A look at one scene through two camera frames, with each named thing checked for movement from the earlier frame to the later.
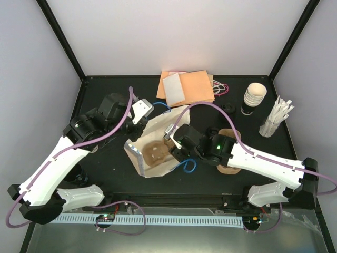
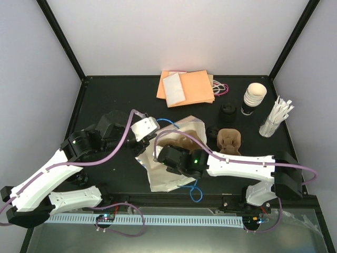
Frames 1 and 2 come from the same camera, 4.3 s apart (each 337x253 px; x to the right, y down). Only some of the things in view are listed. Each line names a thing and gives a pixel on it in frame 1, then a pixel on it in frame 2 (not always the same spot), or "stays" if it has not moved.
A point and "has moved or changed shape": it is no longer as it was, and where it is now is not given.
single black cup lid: (211, 132) stays
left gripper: (134, 135) -> (137, 151)
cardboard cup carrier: (154, 152) has moved or changed shape
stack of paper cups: (253, 96) stays
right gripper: (178, 156) -> (180, 149)
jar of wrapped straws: (278, 113) stays
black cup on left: (77, 175) stays
